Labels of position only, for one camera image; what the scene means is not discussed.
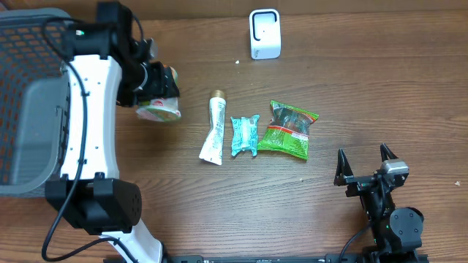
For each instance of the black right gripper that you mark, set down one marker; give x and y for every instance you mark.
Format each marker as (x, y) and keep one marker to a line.
(357, 183)

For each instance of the cup noodles container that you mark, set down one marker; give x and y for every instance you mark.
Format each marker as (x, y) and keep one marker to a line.
(159, 110)

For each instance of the grey plastic shopping basket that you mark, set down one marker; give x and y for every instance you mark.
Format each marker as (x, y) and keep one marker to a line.
(34, 104)

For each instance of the white barcode scanner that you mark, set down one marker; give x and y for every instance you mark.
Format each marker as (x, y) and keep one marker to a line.
(265, 34)

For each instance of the green tissue pack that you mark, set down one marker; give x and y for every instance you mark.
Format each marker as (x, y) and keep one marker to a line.
(245, 135)

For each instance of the green snack bag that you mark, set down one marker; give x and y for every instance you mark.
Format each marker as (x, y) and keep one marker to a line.
(288, 130)

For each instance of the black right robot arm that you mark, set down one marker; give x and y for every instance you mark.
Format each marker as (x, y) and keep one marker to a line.
(396, 231)

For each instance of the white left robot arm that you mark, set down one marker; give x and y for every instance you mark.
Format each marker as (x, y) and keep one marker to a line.
(108, 68)

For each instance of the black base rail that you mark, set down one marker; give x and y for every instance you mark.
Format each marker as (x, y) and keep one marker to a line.
(328, 258)

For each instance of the white tube gold cap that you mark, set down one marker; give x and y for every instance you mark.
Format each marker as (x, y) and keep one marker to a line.
(212, 148)

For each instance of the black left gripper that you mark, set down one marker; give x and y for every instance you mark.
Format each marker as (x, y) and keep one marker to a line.
(162, 85)

